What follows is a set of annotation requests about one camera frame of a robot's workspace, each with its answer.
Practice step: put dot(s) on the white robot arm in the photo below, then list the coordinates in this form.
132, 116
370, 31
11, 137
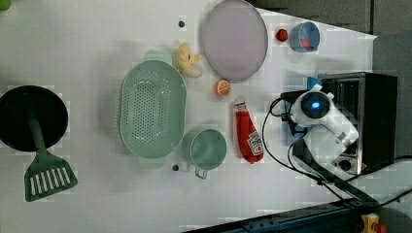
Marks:
330, 134

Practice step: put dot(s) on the silver black toaster oven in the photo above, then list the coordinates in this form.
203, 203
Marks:
369, 101

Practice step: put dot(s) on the orange slice toy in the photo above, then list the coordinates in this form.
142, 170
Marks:
223, 88

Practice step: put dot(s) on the red ketchup bottle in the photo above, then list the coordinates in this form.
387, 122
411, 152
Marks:
249, 141

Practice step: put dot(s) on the green oval colander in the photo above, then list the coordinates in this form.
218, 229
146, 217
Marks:
153, 109

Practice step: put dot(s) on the yellow peeled banana toy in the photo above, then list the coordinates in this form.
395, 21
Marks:
186, 62

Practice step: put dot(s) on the lilac oval plate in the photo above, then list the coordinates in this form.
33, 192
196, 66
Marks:
235, 40

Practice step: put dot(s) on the red strawberry on table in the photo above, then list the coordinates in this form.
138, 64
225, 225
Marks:
282, 35

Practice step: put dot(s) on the red strawberry in bowl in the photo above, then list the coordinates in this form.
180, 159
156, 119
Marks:
305, 44

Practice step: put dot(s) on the blue bowl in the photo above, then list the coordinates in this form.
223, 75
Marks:
306, 30

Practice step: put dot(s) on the green slotted spatula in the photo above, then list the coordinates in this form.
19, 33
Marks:
47, 174

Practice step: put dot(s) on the black round pan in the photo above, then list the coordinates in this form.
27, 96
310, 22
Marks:
50, 111

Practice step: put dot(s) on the yellow red clamp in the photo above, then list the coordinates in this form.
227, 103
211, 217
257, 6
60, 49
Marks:
372, 224

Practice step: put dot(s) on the green object at edge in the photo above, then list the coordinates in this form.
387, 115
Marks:
5, 5

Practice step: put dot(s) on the green cup with handle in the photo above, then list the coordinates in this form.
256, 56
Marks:
207, 151

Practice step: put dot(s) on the blue metal frame rail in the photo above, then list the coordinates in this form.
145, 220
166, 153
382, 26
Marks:
334, 217

